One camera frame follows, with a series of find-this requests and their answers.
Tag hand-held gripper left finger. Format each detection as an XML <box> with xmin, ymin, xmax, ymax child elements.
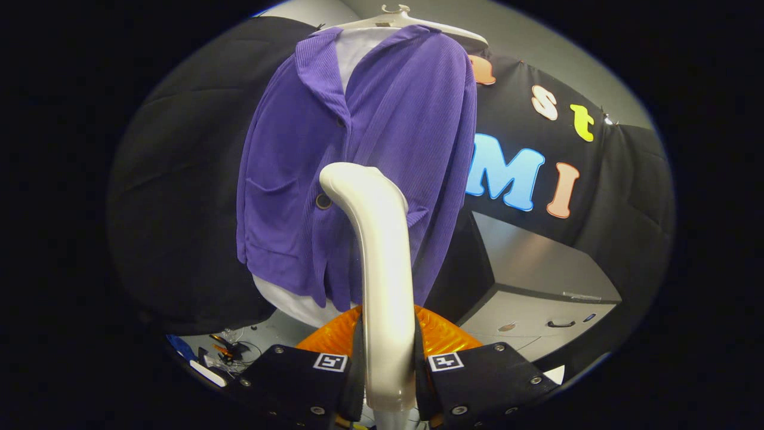
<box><xmin>236</xmin><ymin>305</ymin><xmax>366</xmax><ymax>430</ymax></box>

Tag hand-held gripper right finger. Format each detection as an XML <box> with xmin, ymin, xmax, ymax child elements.
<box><xmin>414</xmin><ymin>305</ymin><xmax>562</xmax><ymax>430</ymax></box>

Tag white garment steamer head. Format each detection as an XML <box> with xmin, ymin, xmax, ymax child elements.
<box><xmin>319</xmin><ymin>161</ymin><xmax>418</xmax><ymax>413</ymax></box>

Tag purple jacket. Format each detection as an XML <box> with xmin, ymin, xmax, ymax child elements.
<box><xmin>236</xmin><ymin>25</ymin><xmax>478</xmax><ymax>312</ymax></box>

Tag white clothes hanger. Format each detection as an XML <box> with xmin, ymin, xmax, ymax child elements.
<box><xmin>319</xmin><ymin>4</ymin><xmax>489</xmax><ymax>45</ymax></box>

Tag white flat bar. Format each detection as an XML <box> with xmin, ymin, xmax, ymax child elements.
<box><xmin>190</xmin><ymin>360</ymin><xmax>227</xmax><ymax>388</ymax></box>

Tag blue flat object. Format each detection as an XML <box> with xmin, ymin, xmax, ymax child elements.
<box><xmin>167</xmin><ymin>334</ymin><xmax>198</xmax><ymax>362</ymax></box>

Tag grey cabinet with dark top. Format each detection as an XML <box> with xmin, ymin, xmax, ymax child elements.
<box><xmin>424</xmin><ymin>209</ymin><xmax>623</xmax><ymax>362</ymax></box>

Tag white ironing back pad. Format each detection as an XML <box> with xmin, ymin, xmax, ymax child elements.
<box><xmin>252</xmin><ymin>29</ymin><xmax>392</xmax><ymax>328</ymax></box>

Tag tangle of thin cables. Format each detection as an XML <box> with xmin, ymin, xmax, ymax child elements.
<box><xmin>221</xmin><ymin>325</ymin><xmax>264</xmax><ymax>372</ymax></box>

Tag orange-handled pliers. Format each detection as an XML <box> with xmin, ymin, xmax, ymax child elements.
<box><xmin>209</xmin><ymin>334</ymin><xmax>239</xmax><ymax>363</ymax></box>

